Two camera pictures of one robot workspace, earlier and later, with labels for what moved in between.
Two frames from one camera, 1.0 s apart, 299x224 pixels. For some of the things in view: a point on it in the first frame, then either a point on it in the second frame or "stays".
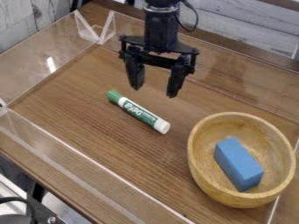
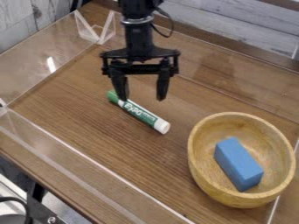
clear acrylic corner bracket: x=87 y=31 stays
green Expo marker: x=138 y=112 stays
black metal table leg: x=39 y=192 stays
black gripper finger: x=180 y=71 -> x=163 y=83
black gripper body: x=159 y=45 -> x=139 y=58
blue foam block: x=238 y=163 stays
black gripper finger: x=135 y=69 -> x=120 y=83
